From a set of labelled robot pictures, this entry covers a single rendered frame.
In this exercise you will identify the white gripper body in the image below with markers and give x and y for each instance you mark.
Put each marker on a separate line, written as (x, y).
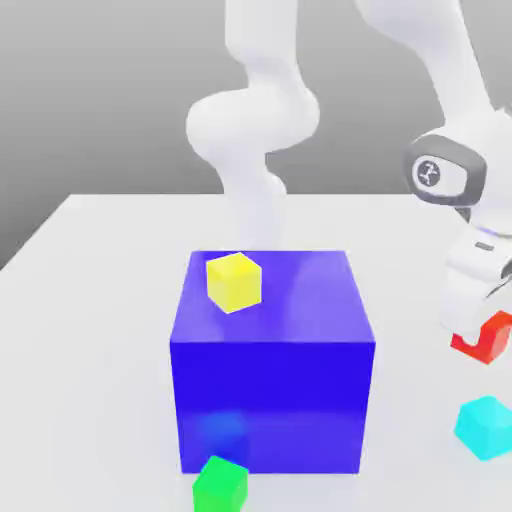
(464, 300)

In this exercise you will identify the small cyan cube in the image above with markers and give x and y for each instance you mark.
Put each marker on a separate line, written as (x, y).
(486, 428)

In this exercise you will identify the small red cube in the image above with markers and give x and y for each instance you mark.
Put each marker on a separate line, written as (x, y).
(495, 344)

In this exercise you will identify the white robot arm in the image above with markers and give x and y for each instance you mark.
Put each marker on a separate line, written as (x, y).
(256, 120)

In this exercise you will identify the small yellow cube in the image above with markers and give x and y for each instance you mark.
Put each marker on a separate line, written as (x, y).
(234, 284)

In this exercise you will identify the small green cube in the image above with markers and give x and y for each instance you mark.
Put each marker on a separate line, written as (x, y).
(220, 486)

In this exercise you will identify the large blue box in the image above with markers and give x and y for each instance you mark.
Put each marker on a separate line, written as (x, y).
(272, 392)

